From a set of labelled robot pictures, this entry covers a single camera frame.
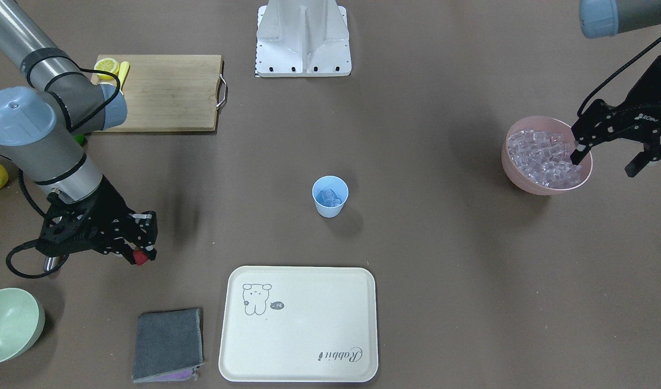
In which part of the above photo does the green lime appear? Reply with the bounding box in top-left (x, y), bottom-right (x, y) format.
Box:
top-left (73, 135), bottom-right (86, 147)

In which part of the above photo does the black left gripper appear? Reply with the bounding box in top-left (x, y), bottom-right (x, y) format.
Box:
top-left (570, 55), bottom-right (661, 178)

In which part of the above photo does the ice cube in cup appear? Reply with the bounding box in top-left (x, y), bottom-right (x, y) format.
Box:
top-left (316, 188), bottom-right (343, 207)

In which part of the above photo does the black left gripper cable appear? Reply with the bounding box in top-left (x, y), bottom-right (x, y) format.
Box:
top-left (577, 26), bottom-right (661, 118)

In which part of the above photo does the yellow plastic knife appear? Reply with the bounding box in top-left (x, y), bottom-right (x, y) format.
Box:
top-left (116, 61), bottom-right (130, 91)

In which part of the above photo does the mint green bowl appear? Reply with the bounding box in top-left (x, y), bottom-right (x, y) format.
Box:
top-left (0, 288), bottom-right (45, 364)

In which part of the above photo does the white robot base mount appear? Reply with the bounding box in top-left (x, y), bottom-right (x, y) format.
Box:
top-left (255, 1), bottom-right (352, 77)

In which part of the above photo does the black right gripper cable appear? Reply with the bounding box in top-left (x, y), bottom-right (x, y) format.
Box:
top-left (5, 167), bottom-right (69, 279)

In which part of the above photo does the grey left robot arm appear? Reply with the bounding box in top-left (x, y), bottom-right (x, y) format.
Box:
top-left (570, 1), bottom-right (661, 177)

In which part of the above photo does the lemon slice upper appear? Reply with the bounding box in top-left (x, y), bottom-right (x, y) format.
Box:
top-left (94, 57), bottom-right (120, 81)

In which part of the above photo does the clear ice cube pile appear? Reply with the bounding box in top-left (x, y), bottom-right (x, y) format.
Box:
top-left (506, 128), bottom-right (583, 189)

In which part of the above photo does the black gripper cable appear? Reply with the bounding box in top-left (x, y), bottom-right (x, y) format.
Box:
top-left (577, 26), bottom-right (661, 118)
top-left (5, 167), bottom-right (69, 279)

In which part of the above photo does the cream rabbit tray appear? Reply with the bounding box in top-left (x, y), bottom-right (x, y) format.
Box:
top-left (218, 266), bottom-right (379, 383)

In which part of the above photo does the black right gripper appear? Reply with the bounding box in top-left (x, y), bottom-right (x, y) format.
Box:
top-left (36, 177), bottom-right (158, 265)

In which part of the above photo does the pink bowl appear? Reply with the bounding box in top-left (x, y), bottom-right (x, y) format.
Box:
top-left (500, 116), bottom-right (593, 196)

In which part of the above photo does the steel muddler black tip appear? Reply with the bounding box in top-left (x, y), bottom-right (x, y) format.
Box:
top-left (43, 257), bottom-right (61, 273)

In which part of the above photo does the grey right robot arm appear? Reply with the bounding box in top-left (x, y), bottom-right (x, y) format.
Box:
top-left (0, 1), bottom-right (157, 276)

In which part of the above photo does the grey folded cloth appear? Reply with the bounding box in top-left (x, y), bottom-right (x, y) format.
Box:
top-left (132, 308), bottom-right (204, 384)

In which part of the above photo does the light blue plastic cup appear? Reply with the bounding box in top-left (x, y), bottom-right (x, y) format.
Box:
top-left (311, 176), bottom-right (349, 218)

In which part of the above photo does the bamboo cutting board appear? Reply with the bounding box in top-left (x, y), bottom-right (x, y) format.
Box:
top-left (98, 54), bottom-right (226, 133)

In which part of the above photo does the red strawberry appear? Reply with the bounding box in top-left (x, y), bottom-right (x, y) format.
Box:
top-left (132, 249), bottom-right (150, 266)

